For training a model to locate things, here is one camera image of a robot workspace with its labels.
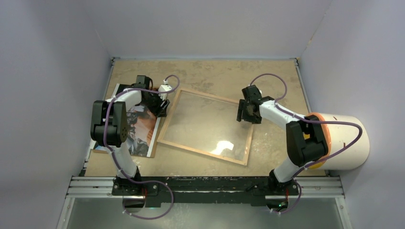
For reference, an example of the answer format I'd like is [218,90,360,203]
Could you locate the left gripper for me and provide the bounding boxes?
[141,91,170,118]

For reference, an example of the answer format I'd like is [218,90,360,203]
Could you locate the glossy photo print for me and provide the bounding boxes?
[94,84,160,157]

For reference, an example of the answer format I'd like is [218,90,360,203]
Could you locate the wooden picture frame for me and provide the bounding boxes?
[157,87,255,167]

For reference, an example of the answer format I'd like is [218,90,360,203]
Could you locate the clear acrylic sheet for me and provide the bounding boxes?
[161,92,252,162]

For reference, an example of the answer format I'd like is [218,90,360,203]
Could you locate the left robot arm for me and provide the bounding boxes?
[90,75,177,195]

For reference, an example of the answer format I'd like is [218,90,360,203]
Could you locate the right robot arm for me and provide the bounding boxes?
[236,85,329,194]

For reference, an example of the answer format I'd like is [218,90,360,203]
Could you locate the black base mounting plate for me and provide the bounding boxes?
[112,176,299,208]

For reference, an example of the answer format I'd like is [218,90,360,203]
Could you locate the white cylinder with orange face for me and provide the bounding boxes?
[309,112,370,170]

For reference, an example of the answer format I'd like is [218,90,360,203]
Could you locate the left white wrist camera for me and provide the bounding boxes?
[158,84,172,101]

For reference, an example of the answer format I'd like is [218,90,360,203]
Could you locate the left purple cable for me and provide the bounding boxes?
[104,74,181,221]

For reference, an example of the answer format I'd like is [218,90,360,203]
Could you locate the aluminium rail frame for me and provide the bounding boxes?
[66,177,352,229]

